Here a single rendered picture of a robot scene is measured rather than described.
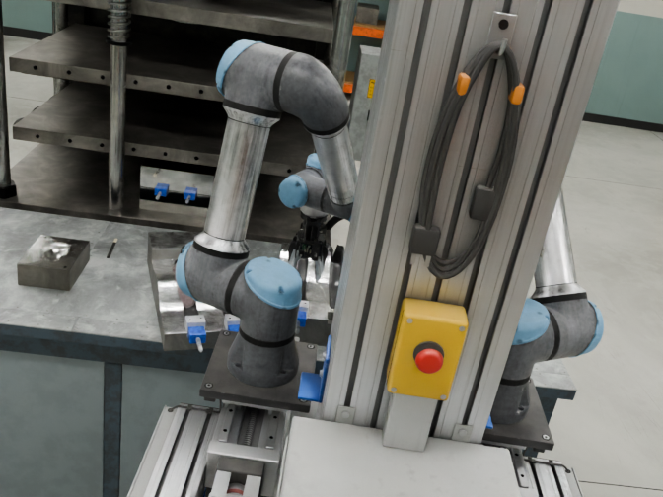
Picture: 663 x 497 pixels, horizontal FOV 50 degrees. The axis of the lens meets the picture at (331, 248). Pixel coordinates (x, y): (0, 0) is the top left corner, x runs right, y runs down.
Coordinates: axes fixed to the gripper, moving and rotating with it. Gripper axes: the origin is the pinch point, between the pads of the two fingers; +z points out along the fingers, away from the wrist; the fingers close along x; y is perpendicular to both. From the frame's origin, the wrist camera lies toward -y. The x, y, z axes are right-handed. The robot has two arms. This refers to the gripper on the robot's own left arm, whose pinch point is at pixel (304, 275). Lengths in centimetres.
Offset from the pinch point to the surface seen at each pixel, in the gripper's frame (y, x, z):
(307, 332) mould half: 2.0, 3.2, 17.0
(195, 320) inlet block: 9.4, -27.4, 12.7
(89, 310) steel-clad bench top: -2, -59, 21
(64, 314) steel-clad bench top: 1, -65, 21
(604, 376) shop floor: -120, 164, 101
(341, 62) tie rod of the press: -72, 5, -44
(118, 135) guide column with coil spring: -74, -69, -7
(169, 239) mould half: -31, -42, 10
